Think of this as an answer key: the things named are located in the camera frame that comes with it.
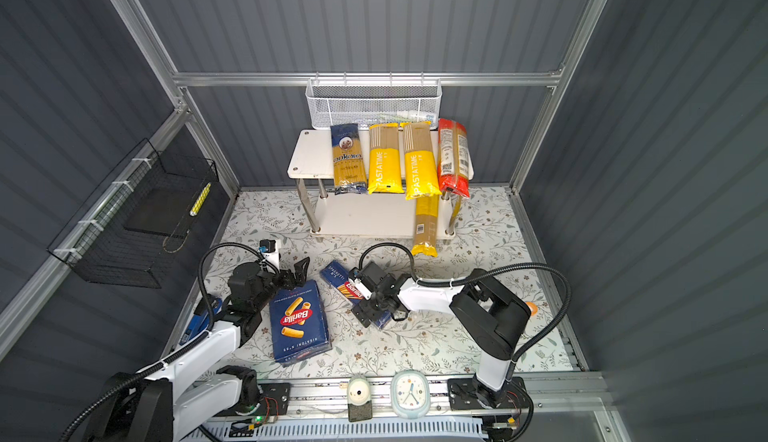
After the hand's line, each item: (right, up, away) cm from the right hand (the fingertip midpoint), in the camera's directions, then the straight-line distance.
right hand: (370, 305), depth 90 cm
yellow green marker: (-45, +32, -10) cm, 56 cm away
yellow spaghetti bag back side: (+18, +25, +9) cm, 33 cm away
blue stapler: (-49, -4, -4) cm, 49 cm away
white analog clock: (+11, -16, -18) cm, 26 cm away
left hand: (-22, +15, -5) cm, 27 cm away
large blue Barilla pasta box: (-18, -2, -10) cm, 21 cm away
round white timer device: (-1, -15, -22) cm, 27 cm away
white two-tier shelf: (-2, +27, +15) cm, 31 cm away
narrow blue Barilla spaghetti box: (-11, +9, +2) cm, 14 cm away
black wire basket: (-58, +22, -20) cm, 65 cm away
